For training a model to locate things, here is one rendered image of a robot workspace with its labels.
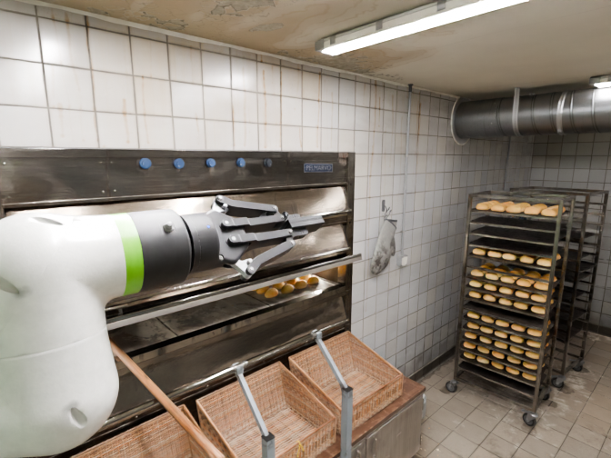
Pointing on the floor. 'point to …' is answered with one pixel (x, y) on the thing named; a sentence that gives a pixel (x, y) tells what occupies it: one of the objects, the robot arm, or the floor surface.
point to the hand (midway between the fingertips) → (302, 225)
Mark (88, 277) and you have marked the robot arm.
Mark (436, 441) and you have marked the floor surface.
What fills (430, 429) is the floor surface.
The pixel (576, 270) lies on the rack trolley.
